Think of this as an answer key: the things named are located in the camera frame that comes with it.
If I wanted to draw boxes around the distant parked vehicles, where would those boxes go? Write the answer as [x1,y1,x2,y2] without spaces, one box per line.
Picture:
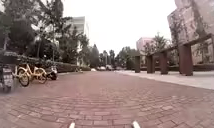
[90,64,126,72]

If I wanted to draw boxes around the row of distant trees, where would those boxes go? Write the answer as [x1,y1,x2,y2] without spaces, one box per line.
[98,33,178,71]

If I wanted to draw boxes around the red brick path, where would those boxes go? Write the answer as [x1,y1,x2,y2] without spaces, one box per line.
[0,70,214,128]

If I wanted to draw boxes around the pink building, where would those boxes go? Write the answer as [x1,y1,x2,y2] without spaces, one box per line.
[135,37,156,55]

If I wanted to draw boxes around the long green hedge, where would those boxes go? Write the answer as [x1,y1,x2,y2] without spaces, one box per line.
[0,49,93,74]

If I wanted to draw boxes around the white building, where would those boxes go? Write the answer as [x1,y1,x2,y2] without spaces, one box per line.
[61,15,91,66]

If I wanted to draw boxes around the dark scooter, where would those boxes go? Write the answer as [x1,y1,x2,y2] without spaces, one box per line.
[44,64,59,81]

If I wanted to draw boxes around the robot's own part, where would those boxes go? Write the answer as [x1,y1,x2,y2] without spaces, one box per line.
[132,120,142,128]
[68,121,76,128]

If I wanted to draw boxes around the yellow bicycle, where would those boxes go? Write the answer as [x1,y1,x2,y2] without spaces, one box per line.
[13,63,49,88]

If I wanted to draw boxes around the brown pergola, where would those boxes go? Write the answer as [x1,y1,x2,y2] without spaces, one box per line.
[134,33,214,77]

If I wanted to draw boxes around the pale paved ground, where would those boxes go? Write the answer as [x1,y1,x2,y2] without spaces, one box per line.
[116,69,214,92]

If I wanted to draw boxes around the grey stone building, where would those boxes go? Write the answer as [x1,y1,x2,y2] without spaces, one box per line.
[167,0,214,66]

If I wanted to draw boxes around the dark parked vehicle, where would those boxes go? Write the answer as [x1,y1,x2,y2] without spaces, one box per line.
[0,61,15,94]

